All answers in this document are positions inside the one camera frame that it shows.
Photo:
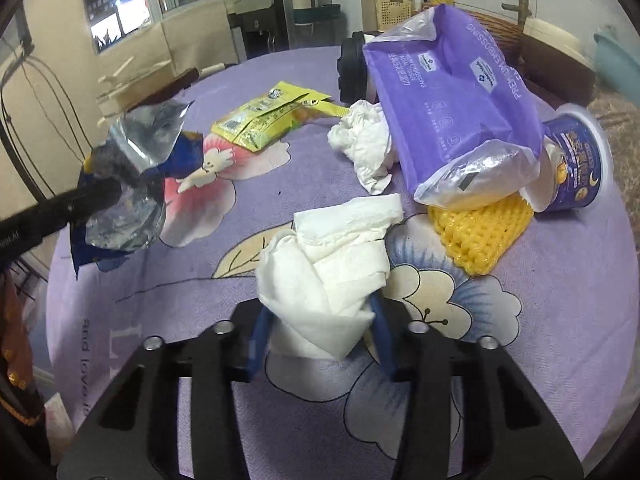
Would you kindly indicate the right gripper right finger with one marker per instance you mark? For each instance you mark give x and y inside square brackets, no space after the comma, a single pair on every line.
[388,329]

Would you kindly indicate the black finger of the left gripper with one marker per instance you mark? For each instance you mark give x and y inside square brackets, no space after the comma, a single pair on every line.
[27,229]

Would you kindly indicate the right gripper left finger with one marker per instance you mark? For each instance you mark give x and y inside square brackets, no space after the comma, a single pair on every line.
[252,327]

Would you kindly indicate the blue chip bag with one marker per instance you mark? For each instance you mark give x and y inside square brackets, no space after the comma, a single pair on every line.
[143,148]

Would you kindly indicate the yellow foam fruit net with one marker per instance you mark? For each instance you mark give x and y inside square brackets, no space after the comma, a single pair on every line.
[476,239]

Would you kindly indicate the purple floral tablecloth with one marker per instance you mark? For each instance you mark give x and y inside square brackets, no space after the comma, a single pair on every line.
[563,299]

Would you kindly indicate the small white crumpled tissue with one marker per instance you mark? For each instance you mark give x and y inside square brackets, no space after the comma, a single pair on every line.
[363,136]

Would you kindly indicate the purple tissue pack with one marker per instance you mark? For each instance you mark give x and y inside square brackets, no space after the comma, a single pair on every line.
[463,124]

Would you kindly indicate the yellow snack packet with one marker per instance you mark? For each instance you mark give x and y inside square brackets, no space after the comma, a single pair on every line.
[262,121]

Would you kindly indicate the blue noodle cup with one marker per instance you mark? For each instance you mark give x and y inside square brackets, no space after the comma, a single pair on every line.
[576,164]

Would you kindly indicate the red coffee cup black lid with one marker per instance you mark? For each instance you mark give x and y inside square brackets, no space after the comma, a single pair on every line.
[354,81]

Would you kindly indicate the water dispenser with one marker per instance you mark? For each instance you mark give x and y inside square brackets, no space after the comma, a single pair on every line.
[260,27]

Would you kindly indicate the brown white sink basin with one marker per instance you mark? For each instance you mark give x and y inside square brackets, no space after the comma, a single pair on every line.
[554,62]

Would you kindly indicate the floral patterned cloth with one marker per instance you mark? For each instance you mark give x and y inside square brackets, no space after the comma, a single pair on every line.
[619,119]

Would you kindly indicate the woven brown basket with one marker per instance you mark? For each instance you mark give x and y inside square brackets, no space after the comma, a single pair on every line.
[507,35]

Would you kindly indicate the beige utensil holder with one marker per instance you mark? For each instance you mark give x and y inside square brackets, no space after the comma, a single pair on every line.
[390,13]

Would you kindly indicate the brass faucet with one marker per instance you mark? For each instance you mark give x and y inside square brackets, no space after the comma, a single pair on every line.
[522,9]

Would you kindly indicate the light blue plastic basin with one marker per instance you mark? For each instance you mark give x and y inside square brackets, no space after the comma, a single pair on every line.
[618,68]

